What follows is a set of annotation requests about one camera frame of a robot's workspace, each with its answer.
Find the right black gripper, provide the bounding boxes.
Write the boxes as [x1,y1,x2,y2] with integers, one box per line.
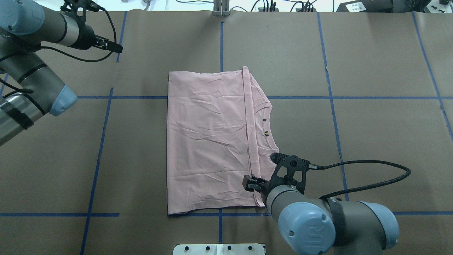
[242,152,311,199]

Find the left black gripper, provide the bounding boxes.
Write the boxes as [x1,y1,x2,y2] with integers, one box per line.
[60,0,123,53]

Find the pink Snoopy t-shirt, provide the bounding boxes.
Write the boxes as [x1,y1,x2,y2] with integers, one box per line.
[167,66,279,215]

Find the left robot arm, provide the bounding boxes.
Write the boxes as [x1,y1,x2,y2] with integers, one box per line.
[0,0,123,145]

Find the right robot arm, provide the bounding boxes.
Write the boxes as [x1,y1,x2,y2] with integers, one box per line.
[242,152,411,255]

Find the black power box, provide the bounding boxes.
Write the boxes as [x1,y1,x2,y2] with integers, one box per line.
[335,0,394,13]

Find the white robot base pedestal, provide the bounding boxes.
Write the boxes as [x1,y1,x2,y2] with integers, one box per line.
[173,243,267,255]

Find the aluminium frame post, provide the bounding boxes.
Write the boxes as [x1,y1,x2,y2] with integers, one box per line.
[212,0,231,17]

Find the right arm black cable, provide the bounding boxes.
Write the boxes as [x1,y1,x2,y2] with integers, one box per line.
[308,160,412,200]

